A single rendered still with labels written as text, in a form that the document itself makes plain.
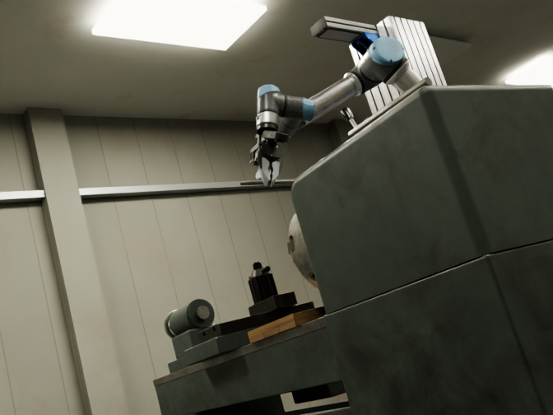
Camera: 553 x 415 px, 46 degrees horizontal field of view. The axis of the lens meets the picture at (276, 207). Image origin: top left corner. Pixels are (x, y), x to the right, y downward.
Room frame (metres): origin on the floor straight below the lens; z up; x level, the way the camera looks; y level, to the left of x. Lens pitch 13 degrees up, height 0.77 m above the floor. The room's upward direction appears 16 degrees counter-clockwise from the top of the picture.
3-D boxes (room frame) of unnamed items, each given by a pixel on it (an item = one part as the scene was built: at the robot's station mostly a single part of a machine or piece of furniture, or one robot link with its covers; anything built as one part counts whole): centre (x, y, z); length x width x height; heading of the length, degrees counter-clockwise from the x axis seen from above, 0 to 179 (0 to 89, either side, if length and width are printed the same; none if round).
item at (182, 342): (3.00, 0.53, 1.01); 0.30 x 0.20 x 0.29; 35
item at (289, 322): (2.22, -0.02, 0.89); 0.36 x 0.30 x 0.04; 125
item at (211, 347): (2.60, 0.21, 0.90); 0.53 x 0.30 x 0.06; 125
